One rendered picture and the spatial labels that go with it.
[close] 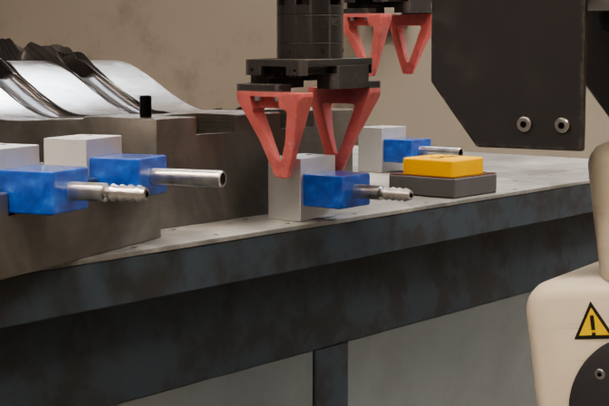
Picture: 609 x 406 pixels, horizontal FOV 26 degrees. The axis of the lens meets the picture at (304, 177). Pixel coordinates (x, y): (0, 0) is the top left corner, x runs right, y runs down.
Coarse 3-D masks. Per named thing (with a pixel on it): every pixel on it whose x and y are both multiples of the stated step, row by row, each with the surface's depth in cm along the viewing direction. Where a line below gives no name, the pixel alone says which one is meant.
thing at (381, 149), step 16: (368, 128) 159; (384, 128) 158; (400, 128) 160; (368, 144) 159; (384, 144) 158; (400, 144) 156; (416, 144) 156; (368, 160) 159; (384, 160) 158; (400, 160) 156
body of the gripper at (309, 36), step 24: (288, 0) 110; (312, 0) 110; (336, 0) 112; (288, 24) 111; (312, 24) 110; (336, 24) 111; (288, 48) 111; (312, 48) 110; (336, 48) 111; (264, 72) 110; (288, 72) 108; (312, 72) 109
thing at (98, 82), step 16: (0, 48) 138; (16, 48) 139; (32, 48) 139; (48, 48) 139; (64, 48) 143; (0, 64) 132; (64, 64) 137; (80, 64) 140; (0, 80) 129; (16, 80) 130; (96, 80) 138; (16, 96) 127; (32, 96) 128; (112, 96) 136; (128, 96) 136; (48, 112) 126; (64, 112) 126; (160, 112) 118
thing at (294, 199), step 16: (304, 160) 112; (320, 160) 114; (272, 176) 113; (304, 176) 112; (320, 176) 111; (336, 176) 110; (352, 176) 111; (368, 176) 112; (272, 192) 114; (288, 192) 112; (304, 192) 112; (320, 192) 111; (336, 192) 110; (352, 192) 111; (368, 192) 110; (384, 192) 109; (400, 192) 108; (272, 208) 114; (288, 208) 113; (304, 208) 112; (320, 208) 114; (336, 208) 110
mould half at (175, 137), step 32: (32, 64) 135; (96, 64) 141; (128, 64) 145; (0, 96) 125; (64, 96) 130; (96, 96) 133; (160, 96) 139; (0, 128) 119; (32, 128) 116; (64, 128) 113; (96, 128) 111; (128, 128) 108; (160, 128) 107; (192, 128) 109; (192, 160) 110; (224, 160) 113; (256, 160) 116; (352, 160) 126; (192, 192) 110; (224, 192) 113; (256, 192) 116; (160, 224) 107; (192, 224) 110
